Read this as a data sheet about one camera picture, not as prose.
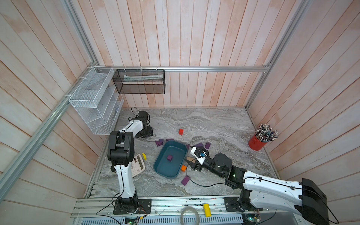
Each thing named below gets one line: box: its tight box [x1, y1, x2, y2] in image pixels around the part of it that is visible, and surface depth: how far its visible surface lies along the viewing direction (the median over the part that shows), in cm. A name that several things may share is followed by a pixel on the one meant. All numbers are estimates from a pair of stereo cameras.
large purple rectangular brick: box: [180, 174, 191, 187], surface depth 83 cm
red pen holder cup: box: [247, 123, 279, 151], surface depth 87 cm
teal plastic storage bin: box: [153, 139, 188, 180], surface depth 91 cm
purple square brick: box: [204, 141, 212, 150], surface depth 99 cm
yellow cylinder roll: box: [202, 203, 212, 218], surface depth 73 cm
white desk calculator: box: [131, 153, 146, 178], surface depth 87 cm
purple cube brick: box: [194, 142, 204, 149], surface depth 100 cm
